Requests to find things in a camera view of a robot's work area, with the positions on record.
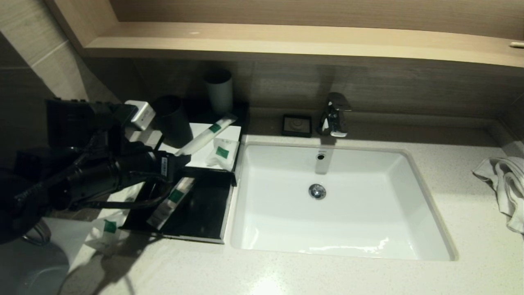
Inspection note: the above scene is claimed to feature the long white toothbrush packet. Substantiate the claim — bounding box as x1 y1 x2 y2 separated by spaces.
117 182 145 213
176 114 239 157

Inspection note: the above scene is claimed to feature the black glossy drawer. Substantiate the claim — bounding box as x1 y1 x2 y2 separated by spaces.
121 167 236 245

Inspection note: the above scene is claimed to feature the long beige toothbrush packet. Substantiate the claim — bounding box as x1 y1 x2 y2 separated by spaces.
146 177 196 230

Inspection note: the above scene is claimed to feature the black cup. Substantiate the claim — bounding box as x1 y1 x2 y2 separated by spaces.
156 95 194 149

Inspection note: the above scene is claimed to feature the small white green-label sachet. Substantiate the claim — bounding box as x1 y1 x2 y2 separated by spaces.
206 138 241 171
85 216 126 257

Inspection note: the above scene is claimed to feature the grey cup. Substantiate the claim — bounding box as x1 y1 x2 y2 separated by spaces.
204 70 234 116

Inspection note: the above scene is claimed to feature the black glossy tray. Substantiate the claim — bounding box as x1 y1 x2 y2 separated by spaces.
180 98 251 144

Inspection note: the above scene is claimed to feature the black square soap dish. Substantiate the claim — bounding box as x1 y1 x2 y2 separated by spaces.
281 114 313 138

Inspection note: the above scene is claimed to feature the chrome faucet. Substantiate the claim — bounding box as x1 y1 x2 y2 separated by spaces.
317 93 352 138

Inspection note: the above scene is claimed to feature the light wooden shelf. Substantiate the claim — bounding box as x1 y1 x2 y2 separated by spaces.
45 0 524 68

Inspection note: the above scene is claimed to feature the white ceramic sink basin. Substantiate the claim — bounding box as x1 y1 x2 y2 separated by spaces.
230 141 458 262

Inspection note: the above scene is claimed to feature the white towel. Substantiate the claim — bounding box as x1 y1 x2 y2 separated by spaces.
471 157 524 235

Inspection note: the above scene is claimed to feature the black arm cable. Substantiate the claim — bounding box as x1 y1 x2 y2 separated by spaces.
53 180 174 210

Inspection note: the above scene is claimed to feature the small white rectangular block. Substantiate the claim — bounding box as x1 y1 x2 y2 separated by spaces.
124 100 156 132

